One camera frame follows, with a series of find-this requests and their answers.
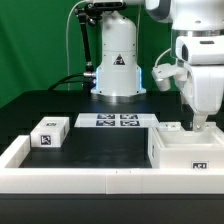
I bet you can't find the black cable bundle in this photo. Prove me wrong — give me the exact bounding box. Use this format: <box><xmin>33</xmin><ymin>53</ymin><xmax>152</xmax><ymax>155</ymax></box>
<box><xmin>47</xmin><ymin>72</ymin><xmax>97</xmax><ymax>92</ymax></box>

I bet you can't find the white cabinet body box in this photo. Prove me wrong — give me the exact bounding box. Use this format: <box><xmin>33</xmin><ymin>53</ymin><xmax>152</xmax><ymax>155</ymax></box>
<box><xmin>148</xmin><ymin>127</ymin><xmax>224</xmax><ymax>169</ymax></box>

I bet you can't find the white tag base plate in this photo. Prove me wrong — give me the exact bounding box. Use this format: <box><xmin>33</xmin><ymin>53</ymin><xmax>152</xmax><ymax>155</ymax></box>
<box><xmin>75</xmin><ymin>113</ymin><xmax>159</xmax><ymax>128</ymax></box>

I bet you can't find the white cable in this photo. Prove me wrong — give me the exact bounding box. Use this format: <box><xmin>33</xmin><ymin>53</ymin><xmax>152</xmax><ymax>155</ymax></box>
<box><xmin>65</xmin><ymin>0</ymin><xmax>88</xmax><ymax>91</ymax></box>

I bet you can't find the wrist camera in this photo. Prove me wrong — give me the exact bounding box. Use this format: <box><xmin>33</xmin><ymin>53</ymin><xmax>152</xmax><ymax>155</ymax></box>
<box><xmin>152</xmin><ymin>63</ymin><xmax>180</xmax><ymax>91</ymax></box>

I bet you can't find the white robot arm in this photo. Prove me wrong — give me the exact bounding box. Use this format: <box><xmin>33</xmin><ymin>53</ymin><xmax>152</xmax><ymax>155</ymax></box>
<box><xmin>92</xmin><ymin>0</ymin><xmax>224</xmax><ymax>130</ymax></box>

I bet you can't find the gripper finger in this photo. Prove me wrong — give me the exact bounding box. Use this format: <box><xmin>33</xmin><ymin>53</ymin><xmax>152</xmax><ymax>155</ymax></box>
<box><xmin>193</xmin><ymin>114</ymin><xmax>207</xmax><ymax>131</ymax></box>

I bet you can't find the white U-shaped fence frame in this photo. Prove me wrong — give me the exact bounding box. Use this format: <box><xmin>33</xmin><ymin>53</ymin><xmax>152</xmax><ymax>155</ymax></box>
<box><xmin>0</xmin><ymin>135</ymin><xmax>224</xmax><ymax>194</ymax></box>

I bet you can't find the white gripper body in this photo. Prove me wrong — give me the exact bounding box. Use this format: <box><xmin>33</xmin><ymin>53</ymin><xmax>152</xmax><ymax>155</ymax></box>
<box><xmin>175</xmin><ymin>36</ymin><xmax>224</xmax><ymax>114</ymax></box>

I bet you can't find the small white tagged block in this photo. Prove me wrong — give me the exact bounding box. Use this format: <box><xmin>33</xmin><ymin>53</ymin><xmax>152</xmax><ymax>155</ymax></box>
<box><xmin>30</xmin><ymin>117</ymin><xmax>70</xmax><ymax>148</ymax></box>

